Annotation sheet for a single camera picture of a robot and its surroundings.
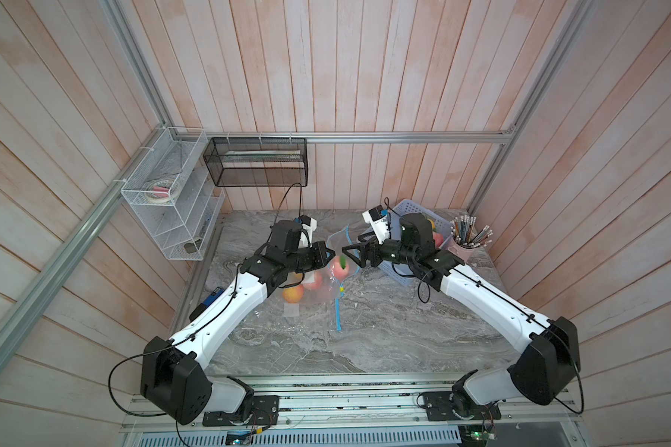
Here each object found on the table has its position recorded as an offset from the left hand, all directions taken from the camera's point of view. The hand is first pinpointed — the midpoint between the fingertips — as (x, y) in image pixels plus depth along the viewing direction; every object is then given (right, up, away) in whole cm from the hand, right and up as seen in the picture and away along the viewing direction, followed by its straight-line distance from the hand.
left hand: (335, 257), depth 76 cm
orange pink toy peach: (-13, -13, +13) cm, 23 cm away
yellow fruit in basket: (+40, +12, +34) cm, 54 cm away
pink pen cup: (+47, 0, +22) cm, 52 cm away
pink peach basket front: (+2, -3, +2) cm, 4 cm away
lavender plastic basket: (+28, +17, +42) cm, 53 cm away
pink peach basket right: (+40, +5, +28) cm, 49 cm away
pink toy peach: (-6, -9, +12) cm, 16 cm away
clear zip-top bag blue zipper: (-3, -10, +12) cm, 16 cm away
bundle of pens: (+46, +9, +23) cm, 52 cm away
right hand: (+4, +4, 0) cm, 6 cm away
